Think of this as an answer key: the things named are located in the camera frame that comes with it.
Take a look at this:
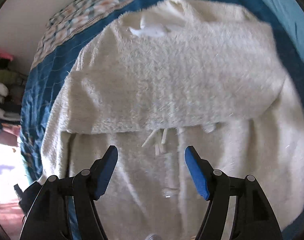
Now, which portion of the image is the white fluffy fleece garment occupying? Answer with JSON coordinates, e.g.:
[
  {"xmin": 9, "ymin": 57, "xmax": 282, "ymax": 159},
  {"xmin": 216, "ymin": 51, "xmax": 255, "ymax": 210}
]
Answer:
[{"xmin": 40, "ymin": 0, "xmax": 304, "ymax": 239}]

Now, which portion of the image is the blue striped bed sheet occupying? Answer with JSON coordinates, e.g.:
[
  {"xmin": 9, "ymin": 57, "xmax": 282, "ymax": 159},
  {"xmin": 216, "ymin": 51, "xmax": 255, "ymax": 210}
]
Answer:
[{"xmin": 21, "ymin": 0, "xmax": 304, "ymax": 239}]

